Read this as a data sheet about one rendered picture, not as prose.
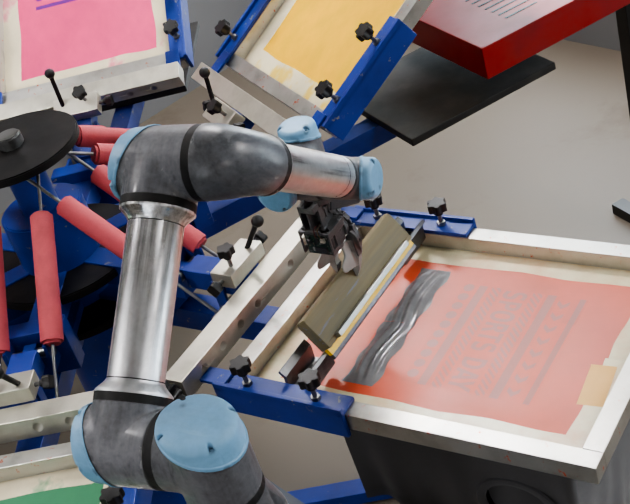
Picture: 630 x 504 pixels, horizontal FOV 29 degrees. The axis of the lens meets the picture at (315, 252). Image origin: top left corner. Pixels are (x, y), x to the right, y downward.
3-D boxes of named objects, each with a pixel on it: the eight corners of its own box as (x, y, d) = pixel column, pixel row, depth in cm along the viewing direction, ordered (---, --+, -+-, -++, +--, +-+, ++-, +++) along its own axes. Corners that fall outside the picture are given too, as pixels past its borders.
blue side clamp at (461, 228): (480, 243, 265) (474, 217, 261) (471, 257, 262) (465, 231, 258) (362, 229, 281) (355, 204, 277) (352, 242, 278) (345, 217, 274)
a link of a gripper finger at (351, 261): (345, 289, 241) (327, 252, 236) (359, 271, 244) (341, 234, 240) (357, 289, 239) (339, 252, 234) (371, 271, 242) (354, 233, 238)
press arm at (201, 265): (265, 280, 266) (259, 262, 263) (251, 298, 262) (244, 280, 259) (203, 271, 275) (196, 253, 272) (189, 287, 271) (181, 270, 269)
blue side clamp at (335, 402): (361, 419, 230) (352, 392, 226) (349, 438, 227) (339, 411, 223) (235, 392, 246) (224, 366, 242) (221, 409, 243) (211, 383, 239)
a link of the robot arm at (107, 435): (144, 491, 166) (192, 111, 177) (55, 481, 173) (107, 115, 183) (189, 495, 177) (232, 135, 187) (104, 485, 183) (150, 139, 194)
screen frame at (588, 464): (701, 268, 237) (700, 252, 235) (598, 485, 201) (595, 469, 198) (358, 227, 280) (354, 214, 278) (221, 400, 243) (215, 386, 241)
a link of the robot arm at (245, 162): (255, 116, 171) (386, 146, 215) (188, 119, 176) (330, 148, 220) (254, 198, 171) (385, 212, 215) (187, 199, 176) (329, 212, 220)
